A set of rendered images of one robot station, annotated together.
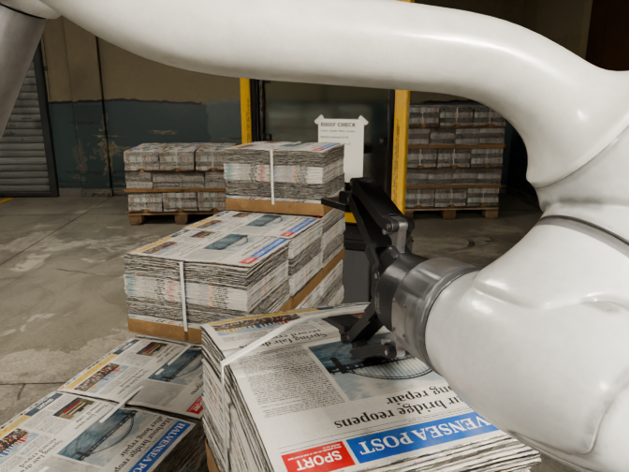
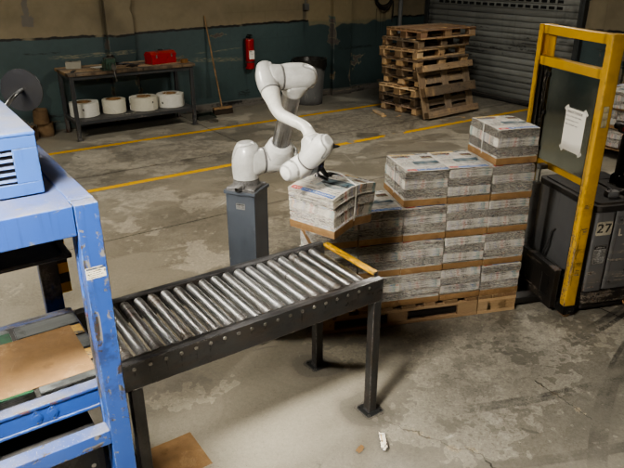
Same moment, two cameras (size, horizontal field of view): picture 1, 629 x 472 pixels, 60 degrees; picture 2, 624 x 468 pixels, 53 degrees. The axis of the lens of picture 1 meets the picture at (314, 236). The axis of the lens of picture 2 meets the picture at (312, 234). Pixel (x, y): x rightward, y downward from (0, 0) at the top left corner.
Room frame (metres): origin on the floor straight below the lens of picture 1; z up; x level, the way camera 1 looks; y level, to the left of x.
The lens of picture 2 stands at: (-1.10, -2.58, 2.21)
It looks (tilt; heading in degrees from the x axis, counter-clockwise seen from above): 23 degrees down; 58
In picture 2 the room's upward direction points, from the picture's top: straight up
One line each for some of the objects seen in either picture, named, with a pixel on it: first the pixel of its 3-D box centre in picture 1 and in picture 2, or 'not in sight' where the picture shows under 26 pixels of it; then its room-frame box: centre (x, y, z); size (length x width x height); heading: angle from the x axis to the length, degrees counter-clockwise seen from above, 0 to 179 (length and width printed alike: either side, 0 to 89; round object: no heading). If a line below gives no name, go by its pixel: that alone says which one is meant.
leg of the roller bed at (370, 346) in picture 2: not in sight; (371, 357); (0.60, -0.44, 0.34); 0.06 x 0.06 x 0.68; 3
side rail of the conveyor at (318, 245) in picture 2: not in sight; (213, 283); (-0.07, 0.03, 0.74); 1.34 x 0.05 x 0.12; 3
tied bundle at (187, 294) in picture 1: (211, 286); (415, 179); (1.46, 0.30, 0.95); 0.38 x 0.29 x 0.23; 71
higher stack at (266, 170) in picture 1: (288, 307); (493, 215); (2.01, 0.10, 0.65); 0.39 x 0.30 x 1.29; 72
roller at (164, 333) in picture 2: not in sight; (155, 323); (-0.45, -0.24, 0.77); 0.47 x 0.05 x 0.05; 93
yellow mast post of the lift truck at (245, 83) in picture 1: (255, 201); (530, 151); (2.53, 0.28, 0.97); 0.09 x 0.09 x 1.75; 72
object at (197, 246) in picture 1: (212, 245); (417, 162); (1.46, 0.29, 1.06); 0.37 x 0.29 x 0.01; 71
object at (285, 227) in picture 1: (254, 223); (458, 159); (1.73, 0.20, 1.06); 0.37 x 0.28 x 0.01; 71
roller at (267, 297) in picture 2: not in sight; (259, 291); (0.07, -0.21, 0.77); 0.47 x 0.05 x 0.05; 93
